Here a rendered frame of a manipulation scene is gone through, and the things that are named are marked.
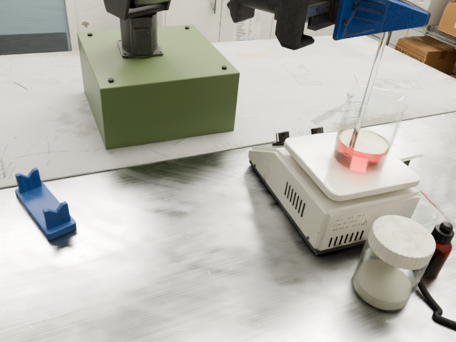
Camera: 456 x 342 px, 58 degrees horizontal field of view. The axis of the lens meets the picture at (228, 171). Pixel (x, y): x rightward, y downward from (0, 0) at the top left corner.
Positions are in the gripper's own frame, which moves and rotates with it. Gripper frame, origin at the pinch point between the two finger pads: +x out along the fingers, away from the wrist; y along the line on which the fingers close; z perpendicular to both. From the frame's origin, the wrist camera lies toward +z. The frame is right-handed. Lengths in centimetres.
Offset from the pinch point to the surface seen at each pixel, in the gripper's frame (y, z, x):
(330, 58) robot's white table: 54, -25, -30
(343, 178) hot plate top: -3.5, -16.7, 1.2
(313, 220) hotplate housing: -6.9, -21.1, 0.4
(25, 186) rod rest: -24.4, -23.2, -29.3
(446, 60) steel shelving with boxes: 268, -78, -46
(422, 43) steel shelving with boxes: 268, -71, -64
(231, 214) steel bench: -8.5, -25.4, -9.6
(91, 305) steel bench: -28.3, -25.4, -10.5
